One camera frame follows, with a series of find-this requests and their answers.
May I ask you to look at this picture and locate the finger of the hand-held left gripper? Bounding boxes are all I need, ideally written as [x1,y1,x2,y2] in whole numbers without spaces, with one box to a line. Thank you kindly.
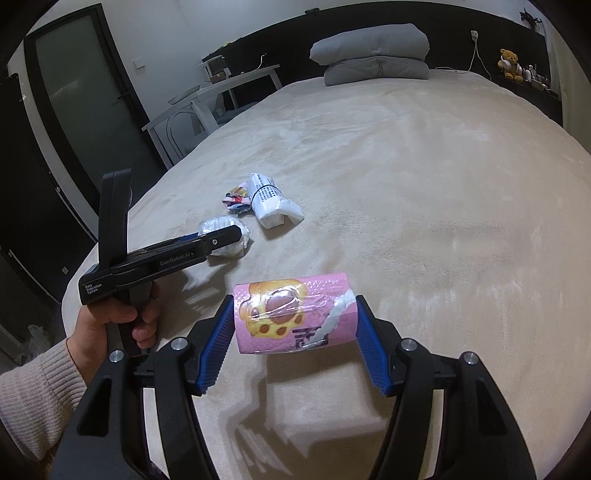
[175,225,243,254]

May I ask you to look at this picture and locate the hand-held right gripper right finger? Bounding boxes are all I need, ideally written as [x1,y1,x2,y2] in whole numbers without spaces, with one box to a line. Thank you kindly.
[355,295,539,480]

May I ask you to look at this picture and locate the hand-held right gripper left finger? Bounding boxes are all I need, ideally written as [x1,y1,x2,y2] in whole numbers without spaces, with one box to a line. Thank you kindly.
[48,295,237,480]

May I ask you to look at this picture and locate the pink paw print packet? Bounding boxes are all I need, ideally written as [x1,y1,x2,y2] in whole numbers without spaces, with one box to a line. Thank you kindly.
[233,271,357,357]

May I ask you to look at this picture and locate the person's left forearm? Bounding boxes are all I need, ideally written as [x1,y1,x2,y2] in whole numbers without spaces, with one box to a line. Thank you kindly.
[0,338,89,464]

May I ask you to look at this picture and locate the person's left hand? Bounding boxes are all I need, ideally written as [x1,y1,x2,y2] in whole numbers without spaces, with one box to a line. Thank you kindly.
[68,279,161,371]

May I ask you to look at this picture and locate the colourful crumpled wrapper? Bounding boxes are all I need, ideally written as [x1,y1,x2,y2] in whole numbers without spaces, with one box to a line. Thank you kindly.
[223,182,253,216]

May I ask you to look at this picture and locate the white printed packet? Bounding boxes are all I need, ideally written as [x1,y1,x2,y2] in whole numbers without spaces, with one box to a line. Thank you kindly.
[248,172,305,229]

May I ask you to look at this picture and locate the white floor plastic bag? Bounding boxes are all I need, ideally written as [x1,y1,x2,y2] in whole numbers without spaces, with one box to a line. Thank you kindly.
[26,324,49,357]

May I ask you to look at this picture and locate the white metal chair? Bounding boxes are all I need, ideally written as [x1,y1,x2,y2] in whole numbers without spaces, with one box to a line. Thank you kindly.
[165,110,200,158]

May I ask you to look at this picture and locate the black wardrobe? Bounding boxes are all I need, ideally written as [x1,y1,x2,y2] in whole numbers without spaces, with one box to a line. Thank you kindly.
[0,73,101,317]

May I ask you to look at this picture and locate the cream fleece blanket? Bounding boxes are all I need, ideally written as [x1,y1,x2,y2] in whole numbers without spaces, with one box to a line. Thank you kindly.
[60,74,591,480]

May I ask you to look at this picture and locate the frosted glass door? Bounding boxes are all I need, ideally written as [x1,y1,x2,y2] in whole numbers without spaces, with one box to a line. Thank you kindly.
[24,9,170,228]

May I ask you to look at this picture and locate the white desk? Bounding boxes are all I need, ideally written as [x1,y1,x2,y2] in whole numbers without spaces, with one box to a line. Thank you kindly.
[141,64,283,168]

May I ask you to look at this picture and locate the small appliance on desk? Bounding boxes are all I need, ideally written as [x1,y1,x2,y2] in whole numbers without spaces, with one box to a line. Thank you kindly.
[202,54,230,85]

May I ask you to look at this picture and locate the grey pillow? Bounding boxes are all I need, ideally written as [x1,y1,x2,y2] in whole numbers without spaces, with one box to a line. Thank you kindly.
[324,57,430,88]

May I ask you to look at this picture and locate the black headboard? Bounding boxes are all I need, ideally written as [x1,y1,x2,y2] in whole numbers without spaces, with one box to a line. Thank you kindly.
[201,9,563,126]

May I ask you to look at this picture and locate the row of small bottles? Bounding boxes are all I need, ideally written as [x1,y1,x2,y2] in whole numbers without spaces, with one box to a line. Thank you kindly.
[524,64,557,95]

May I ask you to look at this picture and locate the brown teddy bear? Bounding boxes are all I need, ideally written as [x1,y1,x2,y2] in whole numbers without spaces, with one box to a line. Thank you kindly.
[497,48,525,84]

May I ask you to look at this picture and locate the white charger cable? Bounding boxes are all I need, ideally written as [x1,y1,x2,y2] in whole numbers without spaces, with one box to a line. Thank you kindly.
[435,30,492,75]

